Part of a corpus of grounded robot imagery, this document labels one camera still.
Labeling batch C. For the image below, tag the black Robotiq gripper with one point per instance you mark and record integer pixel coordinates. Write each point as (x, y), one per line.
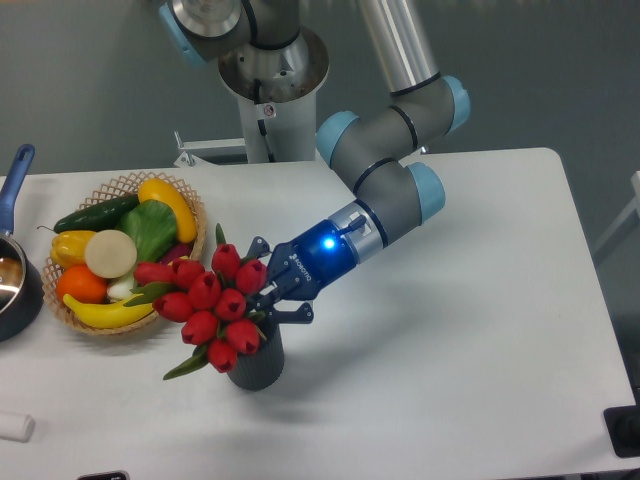
(301, 268)

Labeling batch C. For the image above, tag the red tulip bouquet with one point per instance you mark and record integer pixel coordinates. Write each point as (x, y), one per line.
(212, 305)

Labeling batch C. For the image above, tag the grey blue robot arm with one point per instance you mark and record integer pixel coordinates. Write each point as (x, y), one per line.
(389, 200)

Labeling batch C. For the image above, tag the dark grey ribbed vase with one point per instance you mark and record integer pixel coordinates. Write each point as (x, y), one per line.
(260, 370)

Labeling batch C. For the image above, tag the purple eggplant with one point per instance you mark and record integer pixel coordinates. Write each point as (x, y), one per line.
(177, 251)

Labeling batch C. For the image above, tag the green leafy bok choy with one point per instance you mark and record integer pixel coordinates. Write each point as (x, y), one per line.
(152, 226)

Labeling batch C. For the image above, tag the yellow squash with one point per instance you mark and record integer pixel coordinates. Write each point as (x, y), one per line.
(170, 205)

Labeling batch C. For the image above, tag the yellow banana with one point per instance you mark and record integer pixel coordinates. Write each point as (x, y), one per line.
(125, 315)

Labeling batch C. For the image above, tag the round beige onion slice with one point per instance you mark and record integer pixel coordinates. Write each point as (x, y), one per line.
(110, 254)

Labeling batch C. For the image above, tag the green cucumber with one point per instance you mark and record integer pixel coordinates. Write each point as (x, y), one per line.
(97, 217)

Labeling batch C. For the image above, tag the orange fruit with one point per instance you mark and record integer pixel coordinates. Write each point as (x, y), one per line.
(82, 284)

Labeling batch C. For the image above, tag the yellow bell pepper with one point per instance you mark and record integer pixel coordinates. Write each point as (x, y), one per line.
(68, 248)

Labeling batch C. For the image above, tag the smartphone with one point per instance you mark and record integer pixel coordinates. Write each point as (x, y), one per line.
(107, 475)

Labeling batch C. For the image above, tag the white cylinder object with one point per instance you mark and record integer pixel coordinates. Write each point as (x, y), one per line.
(16, 426)

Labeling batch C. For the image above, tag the black device at table edge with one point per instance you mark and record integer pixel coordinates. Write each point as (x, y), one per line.
(623, 429)

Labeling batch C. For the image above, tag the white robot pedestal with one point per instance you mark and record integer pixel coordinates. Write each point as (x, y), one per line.
(275, 92)

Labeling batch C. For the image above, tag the dark pot with blue handle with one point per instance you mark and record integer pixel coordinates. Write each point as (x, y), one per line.
(21, 285)

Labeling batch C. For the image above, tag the white frame at right edge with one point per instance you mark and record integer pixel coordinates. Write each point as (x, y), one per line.
(620, 228)

